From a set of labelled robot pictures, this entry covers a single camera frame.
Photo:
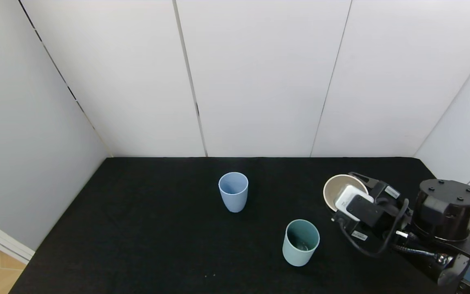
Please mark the black tablecloth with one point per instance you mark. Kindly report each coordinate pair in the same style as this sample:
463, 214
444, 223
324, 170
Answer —
145, 228

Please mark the light blue plastic cup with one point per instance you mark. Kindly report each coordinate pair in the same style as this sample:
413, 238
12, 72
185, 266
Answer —
233, 200

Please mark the white baseboard strip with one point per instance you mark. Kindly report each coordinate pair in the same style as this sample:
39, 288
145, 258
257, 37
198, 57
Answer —
2, 241

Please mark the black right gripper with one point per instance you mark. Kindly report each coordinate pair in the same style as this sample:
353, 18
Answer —
375, 212

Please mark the beige plastic cup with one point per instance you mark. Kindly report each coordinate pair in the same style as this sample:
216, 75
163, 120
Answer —
335, 190

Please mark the teal plastic cup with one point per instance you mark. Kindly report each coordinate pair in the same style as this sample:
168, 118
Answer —
296, 255

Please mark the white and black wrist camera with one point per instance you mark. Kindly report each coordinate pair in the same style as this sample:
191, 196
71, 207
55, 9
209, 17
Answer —
365, 210

